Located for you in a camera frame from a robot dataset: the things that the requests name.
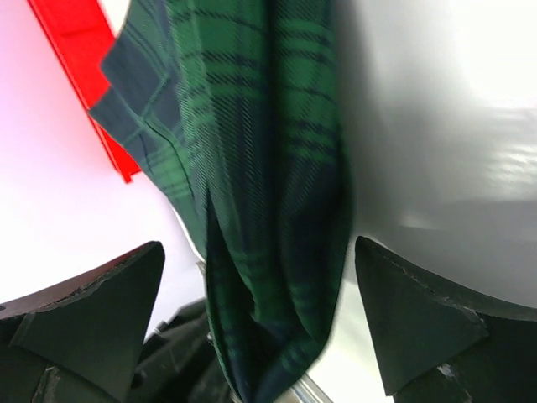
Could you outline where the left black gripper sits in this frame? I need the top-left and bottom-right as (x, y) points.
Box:
(129, 300), (231, 403)

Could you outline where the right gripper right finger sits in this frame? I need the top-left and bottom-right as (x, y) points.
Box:
(355, 237), (536, 403)

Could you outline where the red plastic tray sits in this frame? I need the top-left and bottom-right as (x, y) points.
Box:
(28, 0), (143, 184)

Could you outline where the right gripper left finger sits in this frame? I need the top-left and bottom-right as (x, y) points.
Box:
(1, 241), (164, 402)

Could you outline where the green plaid skirt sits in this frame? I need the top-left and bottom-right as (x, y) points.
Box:
(90, 1), (352, 402)

